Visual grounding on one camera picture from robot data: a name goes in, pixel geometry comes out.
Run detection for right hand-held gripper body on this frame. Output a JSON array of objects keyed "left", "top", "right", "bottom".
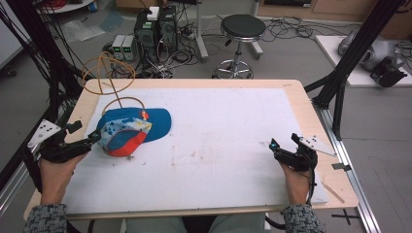
[{"left": 273, "top": 132, "right": 338, "bottom": 173}]

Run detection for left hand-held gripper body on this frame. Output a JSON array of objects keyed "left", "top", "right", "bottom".
[{"left": 26, "top": 118, "right": 94, "bottom": 164}]

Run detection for blue and orange baseball cap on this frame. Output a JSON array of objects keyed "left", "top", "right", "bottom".
[{"left": 95, "top": 107, "right": 173, "bottom": 158}]

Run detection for person's right hand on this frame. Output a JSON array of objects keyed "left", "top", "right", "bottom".
[{"left": 279, "top": 161, "right": 313, "bottom": 206}]

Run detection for person's left hand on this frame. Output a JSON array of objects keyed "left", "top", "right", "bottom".
[{"left": 38, "top": 151, "right": 87, "bottom": 206}]

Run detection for black tape piece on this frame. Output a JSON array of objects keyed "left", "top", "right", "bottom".
[{"left": 330, "top": 162, "right": 353, "bottom": 172}]

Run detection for thin wooden stick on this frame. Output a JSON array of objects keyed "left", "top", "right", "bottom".
[{"left": 321, "top": 181, "right": 346, "bottom": 205}]

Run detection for white foam mat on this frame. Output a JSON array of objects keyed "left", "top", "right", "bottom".
[{"left": 62, "top": 87, "right": 330, "bottom": 215}]

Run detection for black tape cross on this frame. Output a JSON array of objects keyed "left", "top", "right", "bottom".
[{"left": 330, "top": 208, "right": 361, "bottom": 227}]

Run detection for grey power supply unit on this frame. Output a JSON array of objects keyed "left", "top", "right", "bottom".
[
  {"left": 121, "top": 34, "right": 136, "bottom": 62},
  {"left": 111, "top": 34, "right": 126, "bottom": 61}
]

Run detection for clear plastic sheet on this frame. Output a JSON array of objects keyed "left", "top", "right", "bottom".
[{"left": 60, "top": 18, "right": 107, "bottom": 44}]

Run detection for white floor board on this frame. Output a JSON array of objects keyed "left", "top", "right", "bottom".
[{"left": 315, "top": 34, "right": 412, "bottom": 88}]

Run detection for black computer tower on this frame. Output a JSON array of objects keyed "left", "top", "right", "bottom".
[
  {"left": 133, "top": 11, "right": 160, "bottom": 63},
  {"left": 157, "top": 5, "right": 179, "bottom": 53}
]

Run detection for blue sheet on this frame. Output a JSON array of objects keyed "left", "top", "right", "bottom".
[{"left": 98, "top": 10, "right": 125, "bottom": 33}]

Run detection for black round stool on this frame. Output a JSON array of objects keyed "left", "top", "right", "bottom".
[{"left": 211, "top": 13, "right": 267, "bottom": 80}]

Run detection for black device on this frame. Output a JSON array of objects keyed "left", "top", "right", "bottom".
[{"left": 369, "top": 56, "right": 409, "bottom": 88}]

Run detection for grey desk leg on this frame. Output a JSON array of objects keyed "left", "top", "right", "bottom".
[{"left": 193, "top": 0, "right": 210, "bottom": 63}]

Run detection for white round table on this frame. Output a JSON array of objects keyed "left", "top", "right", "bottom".
[{"left": 36, "top": 0, "right": 95, "bottom": 15}]

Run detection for grey robot shell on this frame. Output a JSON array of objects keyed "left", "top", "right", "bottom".
[{"left": 337, "top": 29, "right": 406, "bottom": 73}]

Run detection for white box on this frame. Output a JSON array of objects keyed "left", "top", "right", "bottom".
[{"left": 147, "top": 6, "right": 160, "bottom": 21}]

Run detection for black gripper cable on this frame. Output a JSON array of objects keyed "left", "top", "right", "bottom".
[{"left": 303, "top": 154, "right": 318, "bottom": 206}]

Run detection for aluminium rail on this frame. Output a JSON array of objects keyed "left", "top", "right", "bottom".
[
  {"left": 0, "top": 160, "right": 35, "bottom": 217},
  {"left": 311, "top": 102, "right": 383, "bottom": 233}
]

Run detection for brown wire hat stand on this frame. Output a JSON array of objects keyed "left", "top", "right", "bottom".
[{"left": 81, "top": 50, "right": 147, "bottom": 117}]

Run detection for black metal frame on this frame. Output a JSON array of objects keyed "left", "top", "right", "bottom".
[
  {"left": 0, "top": 0, "right": 84, "bottom": 192},
  {"left": 303, "top": 0, "right": 412, "bottom": 142}
]

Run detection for tangle of cables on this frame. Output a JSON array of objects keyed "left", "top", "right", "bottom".
[{"left": 135, "top": 28, "right": 201, "bottom": 80}]

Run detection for black floor cables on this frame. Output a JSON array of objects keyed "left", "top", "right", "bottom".
[{"left": 260, "top": 15, "right": 351, "bottom": 44}]

